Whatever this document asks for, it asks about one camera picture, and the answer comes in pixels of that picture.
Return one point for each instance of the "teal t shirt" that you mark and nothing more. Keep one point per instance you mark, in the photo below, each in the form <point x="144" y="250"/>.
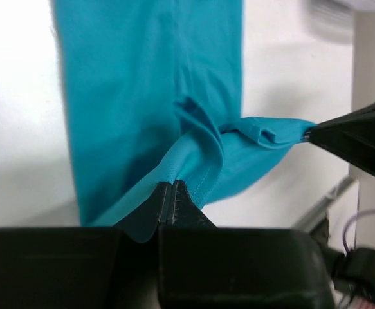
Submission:
<point x="153" y="95"/>

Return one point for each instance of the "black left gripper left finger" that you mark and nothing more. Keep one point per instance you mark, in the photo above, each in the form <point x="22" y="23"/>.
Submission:
<point x="84" y="267"/>

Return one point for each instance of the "aluminium table edge rail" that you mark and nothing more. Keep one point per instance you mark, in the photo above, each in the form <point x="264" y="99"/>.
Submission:
<point x="318" y="212"/>

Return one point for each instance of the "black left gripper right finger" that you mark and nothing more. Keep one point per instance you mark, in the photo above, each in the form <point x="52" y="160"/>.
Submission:
<point x="204" y="266"/>

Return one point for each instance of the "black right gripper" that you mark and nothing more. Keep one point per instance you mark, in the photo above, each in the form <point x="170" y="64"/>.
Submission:
<point x="350" y="137"/>

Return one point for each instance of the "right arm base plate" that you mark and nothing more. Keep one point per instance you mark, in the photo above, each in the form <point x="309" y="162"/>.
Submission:
<point x="352" y="273"/>

